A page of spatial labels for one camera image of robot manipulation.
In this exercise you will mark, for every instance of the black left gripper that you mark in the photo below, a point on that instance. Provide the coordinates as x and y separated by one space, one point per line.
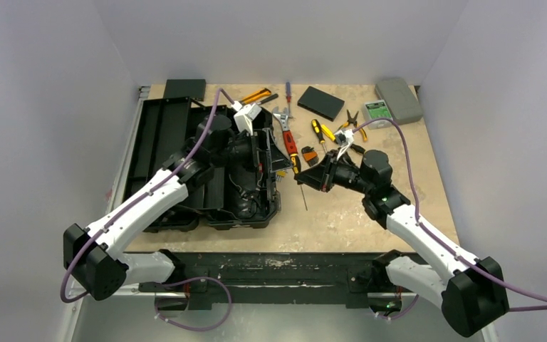
270 159

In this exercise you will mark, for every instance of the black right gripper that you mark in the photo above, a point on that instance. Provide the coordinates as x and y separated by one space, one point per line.
325 174

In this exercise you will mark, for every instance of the black plastic toolbox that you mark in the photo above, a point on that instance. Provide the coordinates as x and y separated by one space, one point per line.
164 127

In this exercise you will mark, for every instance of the yellow handled screwdriver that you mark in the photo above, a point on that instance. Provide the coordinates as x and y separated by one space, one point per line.
328 133

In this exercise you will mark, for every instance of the black handled pliers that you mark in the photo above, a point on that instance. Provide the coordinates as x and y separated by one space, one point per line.
246 194

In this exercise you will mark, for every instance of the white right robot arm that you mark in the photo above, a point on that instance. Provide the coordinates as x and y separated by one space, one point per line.
438 259

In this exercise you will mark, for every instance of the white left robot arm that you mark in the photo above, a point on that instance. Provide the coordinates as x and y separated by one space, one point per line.
96 257

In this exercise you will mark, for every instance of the black orange hex key holder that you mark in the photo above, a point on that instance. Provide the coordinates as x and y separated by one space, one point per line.
310 155

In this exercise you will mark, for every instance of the black yellow stubby screwdriver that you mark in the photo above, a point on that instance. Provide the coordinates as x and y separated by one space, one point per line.
316 126

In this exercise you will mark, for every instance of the yellow utility knife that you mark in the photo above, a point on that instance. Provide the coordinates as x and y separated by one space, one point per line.
254 97

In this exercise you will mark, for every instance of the black flat box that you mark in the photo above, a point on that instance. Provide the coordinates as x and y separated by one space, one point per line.
321 103

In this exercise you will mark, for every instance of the red blue screwdriver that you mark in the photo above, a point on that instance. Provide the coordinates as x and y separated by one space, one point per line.
288 92

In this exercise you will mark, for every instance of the green labelled clear box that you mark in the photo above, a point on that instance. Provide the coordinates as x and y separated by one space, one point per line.
375 110

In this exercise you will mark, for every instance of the grey plastic case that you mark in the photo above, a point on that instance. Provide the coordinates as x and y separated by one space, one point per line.
402 103

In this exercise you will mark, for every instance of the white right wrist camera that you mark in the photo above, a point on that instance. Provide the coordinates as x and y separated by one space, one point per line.
345 140

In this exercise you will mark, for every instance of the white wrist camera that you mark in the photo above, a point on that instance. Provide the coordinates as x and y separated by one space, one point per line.
345 140
244 116

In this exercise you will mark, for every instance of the red handled adjustable wrench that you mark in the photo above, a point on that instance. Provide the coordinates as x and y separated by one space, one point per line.
283 117

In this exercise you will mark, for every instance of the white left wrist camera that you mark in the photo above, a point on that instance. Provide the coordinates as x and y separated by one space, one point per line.
244 116

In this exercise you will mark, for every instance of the yellow handled pliers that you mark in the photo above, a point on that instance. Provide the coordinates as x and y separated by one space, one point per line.
352 121

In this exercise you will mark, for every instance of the black network switch box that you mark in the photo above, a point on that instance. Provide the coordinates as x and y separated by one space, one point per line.
185 88

